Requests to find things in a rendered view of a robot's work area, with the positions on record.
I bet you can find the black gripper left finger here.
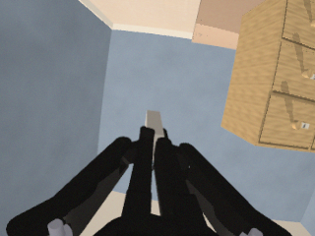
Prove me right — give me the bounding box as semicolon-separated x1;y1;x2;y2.
6;110;156;236

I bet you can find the small wooden chest of drawers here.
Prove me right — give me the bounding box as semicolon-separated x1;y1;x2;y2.
220;0;315;152

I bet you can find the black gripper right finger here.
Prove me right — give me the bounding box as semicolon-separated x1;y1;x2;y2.
153;111;292;236

